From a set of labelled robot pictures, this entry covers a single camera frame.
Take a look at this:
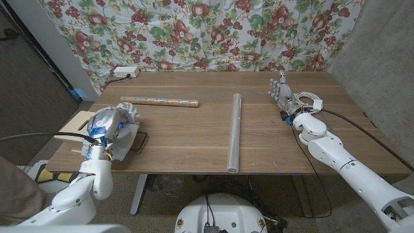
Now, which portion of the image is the grey table leg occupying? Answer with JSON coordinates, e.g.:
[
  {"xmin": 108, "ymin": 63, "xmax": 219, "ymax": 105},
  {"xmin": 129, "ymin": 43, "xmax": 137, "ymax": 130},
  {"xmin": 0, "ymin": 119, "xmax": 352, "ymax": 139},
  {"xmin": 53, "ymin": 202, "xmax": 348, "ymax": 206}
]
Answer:
[
  {"xmin": 292, "ymin": 174, "xmax": 314, "ymax": 218},
  {"xmin": 129, "ymin": 173, "xmax": 149, "ymax": 216}
]

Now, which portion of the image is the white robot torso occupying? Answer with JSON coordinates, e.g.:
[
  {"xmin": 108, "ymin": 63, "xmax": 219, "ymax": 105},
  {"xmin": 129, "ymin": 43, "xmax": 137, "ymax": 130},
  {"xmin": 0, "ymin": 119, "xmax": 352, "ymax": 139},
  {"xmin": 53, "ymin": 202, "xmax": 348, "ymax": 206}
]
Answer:
[{"xmin": 174, "ymin": 193, "xmax": 268, "ymax": 233}]

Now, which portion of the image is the clear plastic wrap roll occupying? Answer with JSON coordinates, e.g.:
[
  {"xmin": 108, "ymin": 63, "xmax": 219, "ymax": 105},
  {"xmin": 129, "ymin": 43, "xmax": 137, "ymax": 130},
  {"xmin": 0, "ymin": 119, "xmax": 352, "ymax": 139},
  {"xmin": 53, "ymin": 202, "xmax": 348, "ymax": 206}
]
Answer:
[{"xmin": 226, "ymin": 93, "xmax": 243, "ymax": 174}]

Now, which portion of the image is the white power strip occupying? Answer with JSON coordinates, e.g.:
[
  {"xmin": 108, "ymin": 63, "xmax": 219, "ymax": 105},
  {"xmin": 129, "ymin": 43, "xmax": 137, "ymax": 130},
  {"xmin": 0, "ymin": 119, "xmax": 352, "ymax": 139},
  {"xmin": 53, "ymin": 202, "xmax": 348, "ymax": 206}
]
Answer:
[{"xmin": 113, "ymin": 66, "xmax": 140, "ymax": 78}]

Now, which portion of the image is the black power cord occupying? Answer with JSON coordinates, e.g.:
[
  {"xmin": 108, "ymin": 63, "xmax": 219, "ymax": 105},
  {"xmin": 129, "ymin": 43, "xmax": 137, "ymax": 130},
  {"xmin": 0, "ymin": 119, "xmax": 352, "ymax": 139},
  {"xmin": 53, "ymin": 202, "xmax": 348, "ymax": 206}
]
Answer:
[{"xmin": 103, "ymin": 74, "xmax": 132, "ymax": 87}]

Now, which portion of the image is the black door handle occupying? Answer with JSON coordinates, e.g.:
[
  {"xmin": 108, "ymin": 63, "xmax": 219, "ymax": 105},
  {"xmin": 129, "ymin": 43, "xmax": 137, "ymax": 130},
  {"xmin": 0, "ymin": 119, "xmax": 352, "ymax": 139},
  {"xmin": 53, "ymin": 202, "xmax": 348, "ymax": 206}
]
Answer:
[{"xmin": 0, "ymin": 28, "xmax": 19, "ymax": 41}]

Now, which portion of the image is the wooden box with slot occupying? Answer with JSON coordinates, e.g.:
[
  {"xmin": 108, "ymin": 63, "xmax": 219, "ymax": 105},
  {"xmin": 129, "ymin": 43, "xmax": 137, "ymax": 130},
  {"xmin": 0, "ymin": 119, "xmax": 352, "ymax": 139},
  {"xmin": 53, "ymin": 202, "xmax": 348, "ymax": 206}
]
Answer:
[{"xmin": 53, "ymin": 110, "xmax": 98, "ymax": 153}]

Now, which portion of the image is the person in brown clothing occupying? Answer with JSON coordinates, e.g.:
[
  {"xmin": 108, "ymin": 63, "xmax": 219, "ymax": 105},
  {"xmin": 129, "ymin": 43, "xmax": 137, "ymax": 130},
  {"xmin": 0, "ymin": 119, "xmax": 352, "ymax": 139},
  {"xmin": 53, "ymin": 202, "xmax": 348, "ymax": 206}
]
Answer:
[{"xmin": 0, "ymin": 155, "xmax": 56, "ymax": 224}]

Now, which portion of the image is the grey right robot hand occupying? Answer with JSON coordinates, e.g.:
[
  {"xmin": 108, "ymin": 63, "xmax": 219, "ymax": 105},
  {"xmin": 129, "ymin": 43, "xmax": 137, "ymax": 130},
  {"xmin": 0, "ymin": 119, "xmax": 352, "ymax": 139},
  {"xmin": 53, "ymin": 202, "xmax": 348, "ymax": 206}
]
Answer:
[{"xmin": 267, "ymin": 69, "xmax": 301, "ymax": 122}]

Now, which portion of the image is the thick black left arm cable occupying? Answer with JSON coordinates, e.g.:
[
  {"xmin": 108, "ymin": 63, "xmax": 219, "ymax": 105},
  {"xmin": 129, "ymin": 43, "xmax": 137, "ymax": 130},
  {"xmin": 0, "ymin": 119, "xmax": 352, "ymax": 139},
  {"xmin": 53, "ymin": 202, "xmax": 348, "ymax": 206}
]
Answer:
[{"xmin": 0, "ymin": 131, "xmax": 98, "ymax": 145}]

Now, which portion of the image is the brown patterned paper roll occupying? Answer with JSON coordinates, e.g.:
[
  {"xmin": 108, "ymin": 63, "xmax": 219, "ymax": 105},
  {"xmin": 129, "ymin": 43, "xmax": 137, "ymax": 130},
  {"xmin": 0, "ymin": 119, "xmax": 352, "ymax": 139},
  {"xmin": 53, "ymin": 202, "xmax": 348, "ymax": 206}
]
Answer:
[{"xmin": 120, "ymin": 96, "xmax": 200, "ymax": 108}]

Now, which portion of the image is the floral fruit print backdrop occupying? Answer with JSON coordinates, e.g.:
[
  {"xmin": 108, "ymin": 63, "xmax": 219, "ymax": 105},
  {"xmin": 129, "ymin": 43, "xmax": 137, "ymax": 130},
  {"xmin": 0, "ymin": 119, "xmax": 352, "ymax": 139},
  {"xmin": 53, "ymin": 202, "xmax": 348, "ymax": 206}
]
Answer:
[{"xmin": 37, "ymin": 0, "xmax": 365, "ymax": 94}]

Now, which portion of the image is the coiled white cable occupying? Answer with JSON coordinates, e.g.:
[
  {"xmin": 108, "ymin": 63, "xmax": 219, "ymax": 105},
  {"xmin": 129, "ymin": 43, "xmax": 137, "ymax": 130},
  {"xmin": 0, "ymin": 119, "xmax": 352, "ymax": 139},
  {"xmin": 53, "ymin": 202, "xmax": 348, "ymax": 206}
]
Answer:
[{"xmin": 294, "ymin": 91, "xmax": 324, "ymax": 114}]

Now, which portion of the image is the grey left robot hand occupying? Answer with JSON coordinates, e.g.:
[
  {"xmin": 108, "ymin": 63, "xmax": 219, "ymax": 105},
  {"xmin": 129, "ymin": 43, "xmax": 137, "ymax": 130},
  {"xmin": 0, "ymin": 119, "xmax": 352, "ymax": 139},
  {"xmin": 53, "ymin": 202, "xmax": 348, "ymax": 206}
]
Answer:
[{"xmin": 86, "ymin": 106, "xmax": 140, "ymax": 139}]

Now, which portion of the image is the thin black hanging cable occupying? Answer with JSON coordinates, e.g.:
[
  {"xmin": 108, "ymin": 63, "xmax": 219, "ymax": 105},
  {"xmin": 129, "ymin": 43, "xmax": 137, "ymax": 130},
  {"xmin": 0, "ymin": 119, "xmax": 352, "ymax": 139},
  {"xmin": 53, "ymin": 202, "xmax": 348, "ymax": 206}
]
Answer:
[{"xmin": 290, "ymin": 125, "xmax": 333, "ymax": 219}]

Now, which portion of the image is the grey shirt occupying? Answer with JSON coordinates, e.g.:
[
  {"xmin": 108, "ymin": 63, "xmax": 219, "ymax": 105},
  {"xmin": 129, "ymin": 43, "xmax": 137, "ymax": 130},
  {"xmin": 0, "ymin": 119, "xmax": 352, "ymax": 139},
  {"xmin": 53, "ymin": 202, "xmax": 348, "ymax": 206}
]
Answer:
[{"xmin": 80, "ymin": 102, "xmax": 140, "ymax": 162}]

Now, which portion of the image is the yellow black floor object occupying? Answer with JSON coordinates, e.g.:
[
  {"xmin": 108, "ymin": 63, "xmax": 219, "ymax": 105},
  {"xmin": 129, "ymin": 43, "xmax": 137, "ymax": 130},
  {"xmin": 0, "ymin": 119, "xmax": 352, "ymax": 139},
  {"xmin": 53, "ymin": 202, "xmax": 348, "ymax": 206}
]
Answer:
[{"xmin": 34, "ymin": 167, "xmax": 74, "ymax": 184}]

